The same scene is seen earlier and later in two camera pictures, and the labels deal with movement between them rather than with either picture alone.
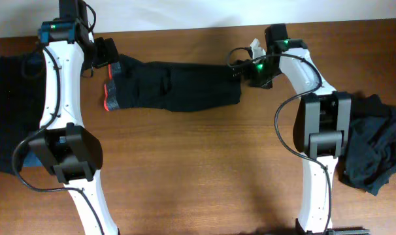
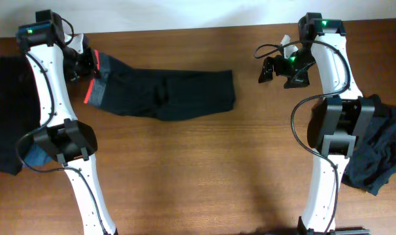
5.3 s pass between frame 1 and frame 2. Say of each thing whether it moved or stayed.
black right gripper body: moved
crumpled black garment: stayed
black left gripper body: moved
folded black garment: stayed
